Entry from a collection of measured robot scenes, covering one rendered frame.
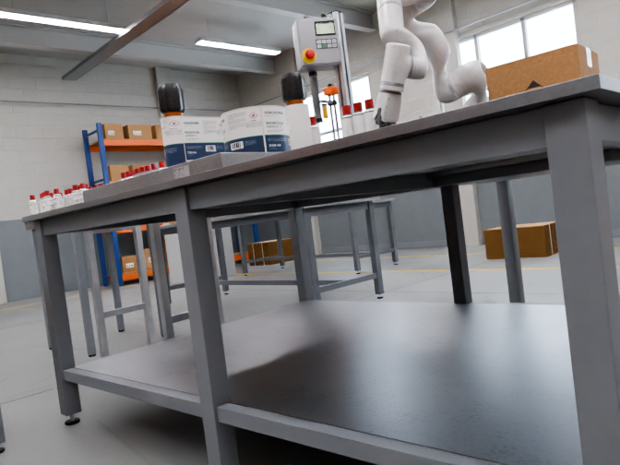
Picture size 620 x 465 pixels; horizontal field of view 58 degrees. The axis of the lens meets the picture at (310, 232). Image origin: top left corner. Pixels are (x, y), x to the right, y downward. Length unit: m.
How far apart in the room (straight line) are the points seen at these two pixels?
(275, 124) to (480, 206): 6.58
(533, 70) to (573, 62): 0.12
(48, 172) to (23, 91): 1.27
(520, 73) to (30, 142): 8.42
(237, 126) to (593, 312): 1.10
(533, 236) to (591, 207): 5.15
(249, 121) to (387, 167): 0.69
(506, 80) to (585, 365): 1.30
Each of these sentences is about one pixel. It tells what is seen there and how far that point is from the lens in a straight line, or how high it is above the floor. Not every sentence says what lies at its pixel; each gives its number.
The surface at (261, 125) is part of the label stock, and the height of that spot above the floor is 0.97.
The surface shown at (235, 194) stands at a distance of 1.35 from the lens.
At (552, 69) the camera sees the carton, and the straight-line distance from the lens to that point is 2.01.
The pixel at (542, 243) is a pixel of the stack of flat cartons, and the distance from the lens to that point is 6.00.
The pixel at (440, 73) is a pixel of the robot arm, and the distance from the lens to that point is 2.48.
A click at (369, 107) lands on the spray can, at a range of 2.08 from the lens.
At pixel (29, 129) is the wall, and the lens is 9.73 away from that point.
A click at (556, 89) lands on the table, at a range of 0.87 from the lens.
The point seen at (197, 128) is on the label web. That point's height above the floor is 1.03.
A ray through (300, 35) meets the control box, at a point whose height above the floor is 1.41.
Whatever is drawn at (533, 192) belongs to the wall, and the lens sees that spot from 7.73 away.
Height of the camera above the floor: 0.69
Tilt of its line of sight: 2 degrees down
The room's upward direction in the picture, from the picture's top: 7 degrees counter-clockwise
